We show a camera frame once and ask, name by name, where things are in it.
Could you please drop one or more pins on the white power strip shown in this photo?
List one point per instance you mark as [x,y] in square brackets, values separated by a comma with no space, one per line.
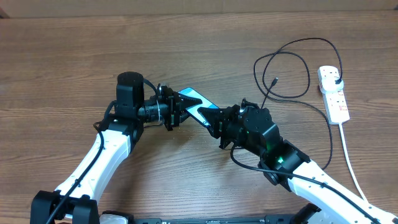
[335,103]

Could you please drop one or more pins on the white USB charger plug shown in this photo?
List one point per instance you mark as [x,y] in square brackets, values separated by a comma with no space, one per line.
[331,84]

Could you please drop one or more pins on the blue Samsung Galaxy smartphone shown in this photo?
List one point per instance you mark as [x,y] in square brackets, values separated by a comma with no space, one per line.
[193,110]

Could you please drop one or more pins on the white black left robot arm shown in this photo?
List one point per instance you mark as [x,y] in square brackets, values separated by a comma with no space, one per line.
[120,129]

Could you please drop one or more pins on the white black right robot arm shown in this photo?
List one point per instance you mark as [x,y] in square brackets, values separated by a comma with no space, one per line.
[251,127]

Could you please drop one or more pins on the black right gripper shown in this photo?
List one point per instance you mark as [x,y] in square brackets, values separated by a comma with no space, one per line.
[222,119]

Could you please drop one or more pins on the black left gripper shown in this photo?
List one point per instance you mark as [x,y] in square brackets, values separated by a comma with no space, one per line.
[175,104]

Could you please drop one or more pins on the black mounting rail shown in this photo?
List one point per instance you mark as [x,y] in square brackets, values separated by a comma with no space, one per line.
[214,221]

